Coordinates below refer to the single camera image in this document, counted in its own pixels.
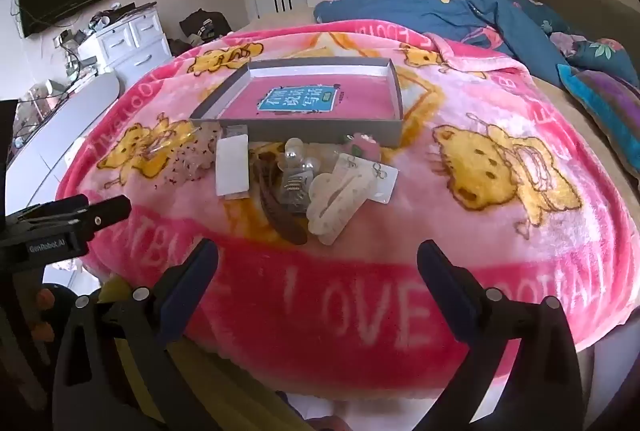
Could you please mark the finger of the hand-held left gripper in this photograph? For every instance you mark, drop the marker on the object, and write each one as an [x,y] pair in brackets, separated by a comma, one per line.
[55,207]
[107,213]

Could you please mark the white earring card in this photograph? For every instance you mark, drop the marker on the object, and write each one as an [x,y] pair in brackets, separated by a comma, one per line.
[381,183]

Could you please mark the pink flower hair clip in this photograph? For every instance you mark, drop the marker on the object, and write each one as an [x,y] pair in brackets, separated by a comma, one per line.
[362,147]

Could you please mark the white jewelry card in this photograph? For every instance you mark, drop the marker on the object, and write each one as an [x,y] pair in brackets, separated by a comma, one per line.
[232,166]

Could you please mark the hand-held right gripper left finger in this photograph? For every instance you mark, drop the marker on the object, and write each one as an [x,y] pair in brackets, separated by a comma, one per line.
[197,273]

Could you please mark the brown hair clip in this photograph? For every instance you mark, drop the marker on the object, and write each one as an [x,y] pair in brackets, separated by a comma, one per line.
[280,218]

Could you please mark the striped blue purple pillow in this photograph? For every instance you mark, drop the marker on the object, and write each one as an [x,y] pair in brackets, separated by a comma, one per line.
[605,106]

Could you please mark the blue floral duvet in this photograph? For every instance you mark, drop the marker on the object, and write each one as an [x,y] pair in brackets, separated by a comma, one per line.
[400,6]

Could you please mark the dark bag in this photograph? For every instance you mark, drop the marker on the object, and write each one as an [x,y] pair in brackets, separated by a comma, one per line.
[202,26]

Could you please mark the white drawer cabinet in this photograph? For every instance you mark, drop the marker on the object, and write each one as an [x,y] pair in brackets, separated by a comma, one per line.
[135,41]

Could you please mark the person's left hand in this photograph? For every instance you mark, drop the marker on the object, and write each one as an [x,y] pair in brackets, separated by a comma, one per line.
[44,306]

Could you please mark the grey headboard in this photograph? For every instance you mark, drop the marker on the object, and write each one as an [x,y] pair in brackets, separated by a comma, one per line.
[575,6]

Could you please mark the pink printed bear blanket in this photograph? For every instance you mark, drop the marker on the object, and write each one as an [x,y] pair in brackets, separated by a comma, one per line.
[450,231]

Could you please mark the sheer dotted bow hair clip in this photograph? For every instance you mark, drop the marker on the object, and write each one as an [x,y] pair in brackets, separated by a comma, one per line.
[192,156]

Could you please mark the grey cardboard box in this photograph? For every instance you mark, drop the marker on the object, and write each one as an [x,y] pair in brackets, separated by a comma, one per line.
[320,131]

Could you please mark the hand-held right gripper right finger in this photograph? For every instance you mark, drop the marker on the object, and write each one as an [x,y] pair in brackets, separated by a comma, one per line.
[442,281]

